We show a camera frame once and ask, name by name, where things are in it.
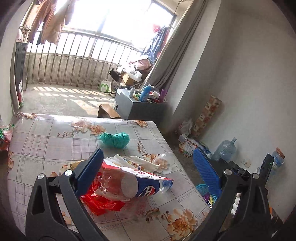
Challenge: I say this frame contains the red plastic bag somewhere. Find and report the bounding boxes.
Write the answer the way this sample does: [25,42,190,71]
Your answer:
[80,161,125,216]

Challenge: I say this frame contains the clear plastic pepsi bottle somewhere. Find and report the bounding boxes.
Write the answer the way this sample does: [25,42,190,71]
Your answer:
[94,168,174,201]

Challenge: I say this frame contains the green bag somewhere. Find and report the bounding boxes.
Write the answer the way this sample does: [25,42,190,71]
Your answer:
[99,133,130,149]

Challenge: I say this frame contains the blue plastic trash basket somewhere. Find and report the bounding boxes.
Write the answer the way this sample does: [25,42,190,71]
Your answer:
[196,184,218,208]

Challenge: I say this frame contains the water jug on dispenser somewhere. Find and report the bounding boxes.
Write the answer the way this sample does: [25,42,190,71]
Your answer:
[257,147,285,177]

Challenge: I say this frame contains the empty water jug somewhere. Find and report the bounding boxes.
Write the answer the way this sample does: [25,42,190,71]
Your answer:
[212,138,237,162]

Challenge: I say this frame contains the floral bed sheet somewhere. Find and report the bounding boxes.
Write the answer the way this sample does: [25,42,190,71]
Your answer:
[8,113,210,240]

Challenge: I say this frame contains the snack packets pile on floor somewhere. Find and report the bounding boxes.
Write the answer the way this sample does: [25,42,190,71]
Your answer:
[179,134,211,157]

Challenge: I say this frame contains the white plastic bag on floor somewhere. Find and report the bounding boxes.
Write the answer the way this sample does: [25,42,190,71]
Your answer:
[178,119,193,137]

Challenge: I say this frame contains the patterned tall cardboard box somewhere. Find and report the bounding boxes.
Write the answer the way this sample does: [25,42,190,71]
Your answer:
[191,95,222,138]

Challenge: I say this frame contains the dark grey cabinet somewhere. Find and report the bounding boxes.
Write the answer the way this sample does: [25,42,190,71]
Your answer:
[114,89,167,123]

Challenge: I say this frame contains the purple cup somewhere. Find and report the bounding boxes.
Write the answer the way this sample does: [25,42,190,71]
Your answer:
[158,89,167,102]

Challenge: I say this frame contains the blue detergent bottle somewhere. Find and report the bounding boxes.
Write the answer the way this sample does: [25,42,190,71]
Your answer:
[139,85,152,102]

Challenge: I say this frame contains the metal balcony railing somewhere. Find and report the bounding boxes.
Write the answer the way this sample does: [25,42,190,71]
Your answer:
[25,29,141,89]

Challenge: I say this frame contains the grey curtain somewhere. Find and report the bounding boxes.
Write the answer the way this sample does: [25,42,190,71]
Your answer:
[143,1,208,90]

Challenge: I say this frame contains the pink hanging jacket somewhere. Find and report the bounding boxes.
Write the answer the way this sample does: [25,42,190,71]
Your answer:
[27,0,76,45]

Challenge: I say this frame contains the wall power socket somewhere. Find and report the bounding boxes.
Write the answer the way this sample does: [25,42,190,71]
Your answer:
[241,158,251,168]

